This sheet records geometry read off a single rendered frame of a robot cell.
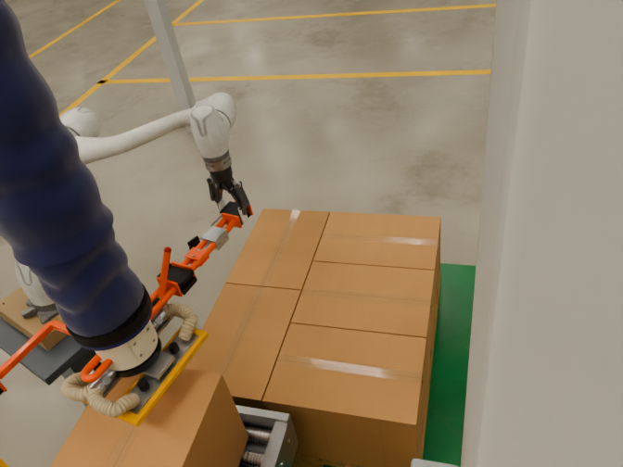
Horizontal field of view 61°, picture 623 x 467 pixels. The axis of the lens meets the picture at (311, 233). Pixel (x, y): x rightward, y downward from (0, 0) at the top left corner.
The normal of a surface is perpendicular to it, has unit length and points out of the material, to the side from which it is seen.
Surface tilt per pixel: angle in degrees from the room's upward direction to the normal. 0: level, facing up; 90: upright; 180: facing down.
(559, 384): 90
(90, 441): 0
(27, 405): 0
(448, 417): 0
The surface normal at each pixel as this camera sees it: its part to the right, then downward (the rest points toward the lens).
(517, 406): -0.25, 0.65
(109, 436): -0.14, -0.76
